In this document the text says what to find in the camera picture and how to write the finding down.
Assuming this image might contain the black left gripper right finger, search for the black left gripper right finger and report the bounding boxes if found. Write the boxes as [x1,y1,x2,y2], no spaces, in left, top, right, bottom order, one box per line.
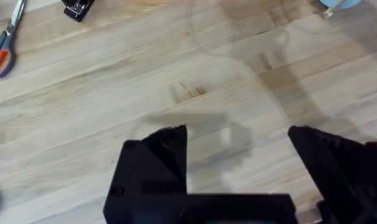
[287,125,377,224]

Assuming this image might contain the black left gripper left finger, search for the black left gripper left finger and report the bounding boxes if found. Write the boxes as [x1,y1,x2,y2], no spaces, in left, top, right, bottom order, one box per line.
[103,124,189,224]

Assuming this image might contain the light blue round object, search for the light blue round object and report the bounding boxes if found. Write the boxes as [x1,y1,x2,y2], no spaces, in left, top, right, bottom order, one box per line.
[318,0,362,19]

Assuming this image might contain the orange and blue scissors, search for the orange and blue scissors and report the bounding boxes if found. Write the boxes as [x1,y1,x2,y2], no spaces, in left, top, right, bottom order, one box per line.
[0,0,27,78]

